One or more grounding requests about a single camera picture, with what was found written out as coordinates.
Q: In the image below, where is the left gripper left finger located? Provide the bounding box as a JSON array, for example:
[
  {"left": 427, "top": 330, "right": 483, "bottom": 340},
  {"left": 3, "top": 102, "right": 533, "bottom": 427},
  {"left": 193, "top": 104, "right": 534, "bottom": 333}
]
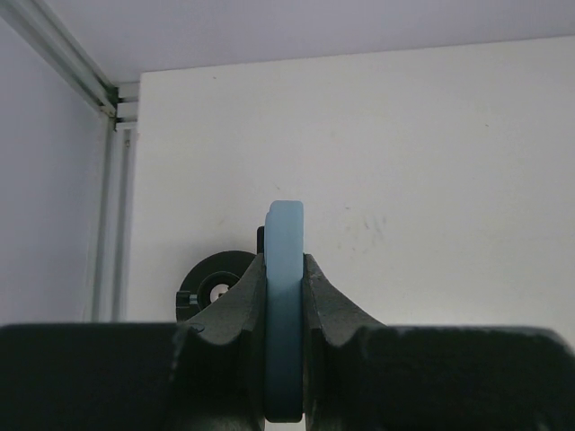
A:
[{"left": 1, "top": 257, "right": 266, "bottom": 430}]

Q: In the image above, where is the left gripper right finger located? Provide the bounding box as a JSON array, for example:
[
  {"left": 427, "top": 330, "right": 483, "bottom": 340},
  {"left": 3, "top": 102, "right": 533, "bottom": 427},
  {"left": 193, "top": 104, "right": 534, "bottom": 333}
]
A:
[{"left": 302, "top": 255, "right": 574, "bottom": 430}]

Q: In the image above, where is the black phone stand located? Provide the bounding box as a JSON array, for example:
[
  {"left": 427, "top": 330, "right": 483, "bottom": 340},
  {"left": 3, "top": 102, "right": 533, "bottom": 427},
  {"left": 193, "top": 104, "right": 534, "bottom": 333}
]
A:
[{"left": 175, "top": 225, "right": 264, "bottom": 321}]

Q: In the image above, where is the phone with light blue case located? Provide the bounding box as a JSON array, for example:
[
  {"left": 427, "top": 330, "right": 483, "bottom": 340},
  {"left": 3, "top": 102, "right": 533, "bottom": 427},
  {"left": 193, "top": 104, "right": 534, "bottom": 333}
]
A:
[{"left": 263, "top": 200, "right": 304, "bottom": 423}]

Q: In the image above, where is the left aluminium frame rail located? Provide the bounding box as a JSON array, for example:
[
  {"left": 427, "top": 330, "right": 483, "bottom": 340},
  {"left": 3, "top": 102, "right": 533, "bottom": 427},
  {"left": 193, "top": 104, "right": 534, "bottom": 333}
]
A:
[{"left": 92, "top": 80, "right": 143, "bottom": 323}]

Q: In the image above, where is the left aluminium frame post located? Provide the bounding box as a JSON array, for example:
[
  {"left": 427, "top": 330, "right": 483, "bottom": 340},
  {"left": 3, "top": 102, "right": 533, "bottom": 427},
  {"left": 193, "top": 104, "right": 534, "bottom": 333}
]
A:
[{"left": 1, "top": 1, "right": 119, "bottom": 119}]

